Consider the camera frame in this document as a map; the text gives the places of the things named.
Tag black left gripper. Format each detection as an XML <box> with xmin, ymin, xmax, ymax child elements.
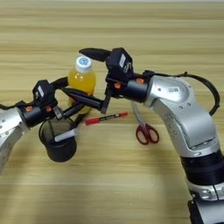
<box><xmin>17</xmin><ymin>76</ymin><xmax>86</xmax><ymax>129</ymax></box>

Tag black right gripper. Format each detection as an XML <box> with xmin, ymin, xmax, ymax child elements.
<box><xmin>61</xmin><ymin>47</ymin><xmax>151</xmax><ymax>115</ymax></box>

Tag orange juice bottle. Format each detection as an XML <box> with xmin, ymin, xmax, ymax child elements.
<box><xmin>67</xmin><ymin>55</ymin><xmax>97</xmax><ymax>115</ymax></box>

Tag white marker with black cap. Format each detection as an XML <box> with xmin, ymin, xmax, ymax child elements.
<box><xmin>54</xmin><ymin>128</ymin><xmax>80</xmax><ymax>143</ymax></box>

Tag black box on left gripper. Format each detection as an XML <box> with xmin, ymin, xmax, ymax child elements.
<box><xmin>32</xmin><ymin>79</ymin><xmax>57</xmax><ymax>108</ymax></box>

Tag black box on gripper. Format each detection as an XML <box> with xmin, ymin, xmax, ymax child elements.
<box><xmin>105</xmin><ymin>47</ymin><xmax>135</xmax><ymax>83</ymax></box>
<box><xmin>32</xmin><ymin>79</ymin><xmax>57</xmax><ymax>108</ymax></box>

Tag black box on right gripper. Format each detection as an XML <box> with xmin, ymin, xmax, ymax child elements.
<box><xmin>105</xmin><ymin>47</ymin><xmax>135</xmax><ymax>83</ymax></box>

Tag red marker pen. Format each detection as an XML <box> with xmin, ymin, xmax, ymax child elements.
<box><xmin>85</xmin><ymin>111</ymin><xmax>129</xmax><ymax>126</ymax></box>

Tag black mesh pen holder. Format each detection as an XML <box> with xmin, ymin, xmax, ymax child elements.
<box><xmin>38</xmin><ymin>116</ymin><xmax>78</xmax><ymax>163</ymax></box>

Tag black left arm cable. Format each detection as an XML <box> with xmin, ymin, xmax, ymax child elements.
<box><xmin>0</xmin><ymin>100</ymin><xmax>34</xmax><ymax>111</ymax></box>

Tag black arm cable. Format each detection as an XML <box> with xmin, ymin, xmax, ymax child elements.
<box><xmin>151</xmin><ymin>72</ymin><xmax>221</xmax><ymax>116</ymax></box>
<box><xmin>0</xmin><ymin>100</ymin><xmax>34</xmax><ymax>111</ymax></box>

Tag red handled scissors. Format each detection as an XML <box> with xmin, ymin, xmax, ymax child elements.
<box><xmin>130</xmin><ymin>101</ymin><xmax>160</xmax><ymax>146</ymax></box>

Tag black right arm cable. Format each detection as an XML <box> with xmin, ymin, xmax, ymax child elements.
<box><xmin>151</xmin><ymin>72</ymin><xmax>221</xmax><ymax>116</ymax></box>

